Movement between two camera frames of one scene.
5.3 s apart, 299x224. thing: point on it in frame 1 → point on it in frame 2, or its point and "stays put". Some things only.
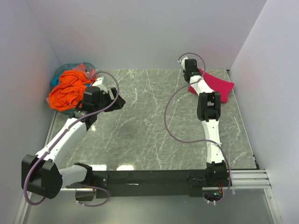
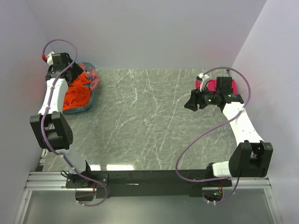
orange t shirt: (68, 93) stays put
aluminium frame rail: (251, 179) stays put
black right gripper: (197, 70) → (195, 98)
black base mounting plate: (146, 183) stays put
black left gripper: (118, 104) → (76, 71)
